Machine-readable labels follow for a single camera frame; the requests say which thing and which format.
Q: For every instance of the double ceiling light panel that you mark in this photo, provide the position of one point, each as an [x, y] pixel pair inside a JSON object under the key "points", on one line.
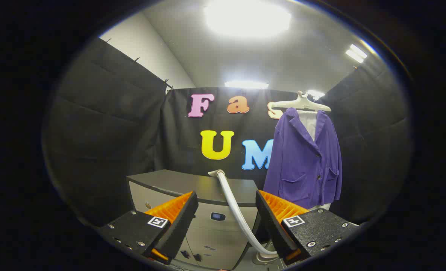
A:
{"points": [[356, 53]]}

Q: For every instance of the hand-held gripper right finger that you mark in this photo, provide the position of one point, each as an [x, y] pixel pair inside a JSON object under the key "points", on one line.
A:
{"points": [[272, 226]]}

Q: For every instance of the white fabric panel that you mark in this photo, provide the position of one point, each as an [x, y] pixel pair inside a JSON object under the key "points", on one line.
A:
{"points": [[310, 124]]}

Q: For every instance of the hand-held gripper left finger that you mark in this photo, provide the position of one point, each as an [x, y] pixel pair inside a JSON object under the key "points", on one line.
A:
{"points": [[181, 229]]}

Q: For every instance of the grey cabinet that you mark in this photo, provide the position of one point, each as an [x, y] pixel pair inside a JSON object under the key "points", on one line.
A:
{"points": [[208, 188]]}

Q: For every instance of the grey garment steamer base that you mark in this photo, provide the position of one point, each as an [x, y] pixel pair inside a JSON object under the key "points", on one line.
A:
{"points": [[262, 258]]}

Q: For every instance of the large ceiling light panel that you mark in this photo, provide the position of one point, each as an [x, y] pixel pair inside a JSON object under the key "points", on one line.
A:
{"points": [[247, 19]]}

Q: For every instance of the white plastic clothes hanger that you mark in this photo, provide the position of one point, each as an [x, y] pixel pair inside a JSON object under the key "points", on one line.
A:
{"points": [[302, 102]]}

